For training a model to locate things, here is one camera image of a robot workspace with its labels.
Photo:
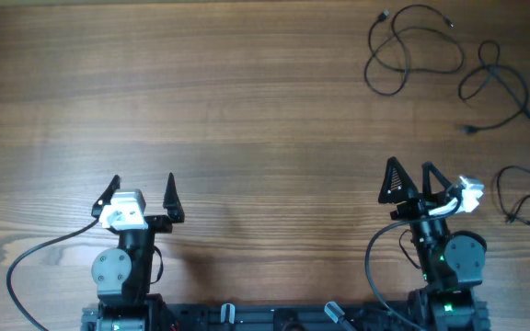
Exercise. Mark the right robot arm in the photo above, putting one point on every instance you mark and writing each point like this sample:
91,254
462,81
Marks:
451,263

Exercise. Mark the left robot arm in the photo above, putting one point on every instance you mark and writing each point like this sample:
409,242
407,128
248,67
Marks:
123,274

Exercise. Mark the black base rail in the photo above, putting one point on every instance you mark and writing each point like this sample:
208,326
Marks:
367,317

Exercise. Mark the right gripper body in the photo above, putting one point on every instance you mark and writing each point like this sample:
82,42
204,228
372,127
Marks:
416,208

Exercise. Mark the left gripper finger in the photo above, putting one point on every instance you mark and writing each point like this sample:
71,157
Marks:
171,202
105,197

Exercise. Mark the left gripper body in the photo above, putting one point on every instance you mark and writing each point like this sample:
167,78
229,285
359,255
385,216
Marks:
159,224

